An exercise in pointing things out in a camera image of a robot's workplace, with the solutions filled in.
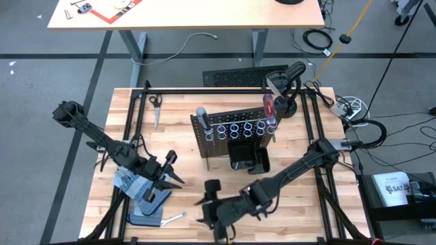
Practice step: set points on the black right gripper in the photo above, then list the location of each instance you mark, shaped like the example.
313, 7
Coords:
214, 212

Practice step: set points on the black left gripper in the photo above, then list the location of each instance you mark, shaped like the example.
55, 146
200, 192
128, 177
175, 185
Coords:
153, 170

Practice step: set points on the silver combination wrench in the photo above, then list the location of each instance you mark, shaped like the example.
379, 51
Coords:
173, 219

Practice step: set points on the black metal pegboard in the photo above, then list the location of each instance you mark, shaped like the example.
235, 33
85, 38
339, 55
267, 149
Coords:
218, 148

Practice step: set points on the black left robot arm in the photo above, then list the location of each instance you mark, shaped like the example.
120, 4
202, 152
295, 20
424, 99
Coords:
98, 136

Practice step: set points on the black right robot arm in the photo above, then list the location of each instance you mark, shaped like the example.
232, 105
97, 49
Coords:
296, 166

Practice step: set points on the striped grey blue work glove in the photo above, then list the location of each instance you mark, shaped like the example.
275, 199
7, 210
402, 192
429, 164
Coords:
146, 221
133, 185

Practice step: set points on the deep black pegboard bin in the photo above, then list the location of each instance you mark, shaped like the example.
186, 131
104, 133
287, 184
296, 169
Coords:
242, 154

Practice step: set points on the black vented computer case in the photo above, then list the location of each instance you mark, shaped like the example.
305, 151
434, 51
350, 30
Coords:
238, 76

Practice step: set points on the white power strip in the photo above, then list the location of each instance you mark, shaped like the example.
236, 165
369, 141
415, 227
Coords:
340, 109

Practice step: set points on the light wooden desk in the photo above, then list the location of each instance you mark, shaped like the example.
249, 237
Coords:
204, 13

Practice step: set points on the white mat with orange border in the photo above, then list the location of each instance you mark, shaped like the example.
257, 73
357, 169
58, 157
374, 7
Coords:
109, 10

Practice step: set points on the black equipment box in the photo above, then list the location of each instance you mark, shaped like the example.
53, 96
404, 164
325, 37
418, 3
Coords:
391, 217

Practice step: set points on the white printed booklet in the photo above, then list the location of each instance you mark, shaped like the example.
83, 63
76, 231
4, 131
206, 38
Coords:
391, 188

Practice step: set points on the small handheld device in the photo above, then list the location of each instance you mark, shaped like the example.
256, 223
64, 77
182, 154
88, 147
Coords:
84, 8

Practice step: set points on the hex keys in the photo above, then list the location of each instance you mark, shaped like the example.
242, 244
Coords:
68, 15

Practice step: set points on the black round object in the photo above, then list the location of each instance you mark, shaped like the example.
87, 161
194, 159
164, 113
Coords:
289, 1

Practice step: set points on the thin black pole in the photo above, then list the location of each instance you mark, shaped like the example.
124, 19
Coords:
398, 51

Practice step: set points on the chair base with caster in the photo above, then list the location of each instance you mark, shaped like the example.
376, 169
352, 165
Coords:
402, 18

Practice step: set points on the black aluminium table frame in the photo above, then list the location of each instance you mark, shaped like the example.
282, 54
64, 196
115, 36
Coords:
177, 91

